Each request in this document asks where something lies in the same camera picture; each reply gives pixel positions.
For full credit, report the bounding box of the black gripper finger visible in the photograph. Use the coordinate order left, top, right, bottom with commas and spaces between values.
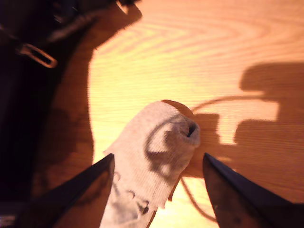
203, 153, 304, 228
14, 153, 115, 228

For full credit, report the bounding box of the grey pair of socks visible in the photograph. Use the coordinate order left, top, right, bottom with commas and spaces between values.
99, 100, 201, 228

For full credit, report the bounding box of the grey fabric backpack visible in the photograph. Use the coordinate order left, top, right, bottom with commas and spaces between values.
0, 0, 141, 228

